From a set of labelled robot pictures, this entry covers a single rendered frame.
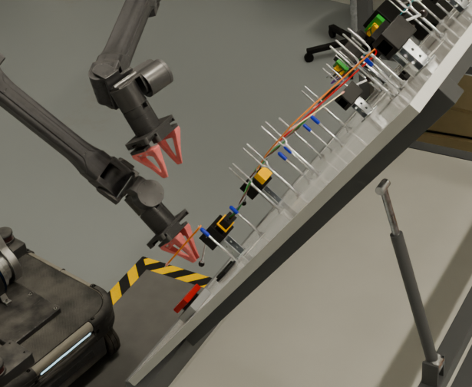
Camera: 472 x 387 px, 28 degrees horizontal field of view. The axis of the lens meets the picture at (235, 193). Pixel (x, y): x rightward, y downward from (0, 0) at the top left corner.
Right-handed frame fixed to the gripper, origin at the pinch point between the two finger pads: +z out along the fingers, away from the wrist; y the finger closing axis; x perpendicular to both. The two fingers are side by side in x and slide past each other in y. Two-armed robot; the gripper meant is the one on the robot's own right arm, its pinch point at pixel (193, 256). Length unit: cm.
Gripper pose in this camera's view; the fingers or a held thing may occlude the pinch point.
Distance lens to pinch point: 206.7
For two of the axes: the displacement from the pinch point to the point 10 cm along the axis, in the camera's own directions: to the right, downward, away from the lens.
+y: 4.9, -5.4, 6.8
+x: -5.6, 4.0, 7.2
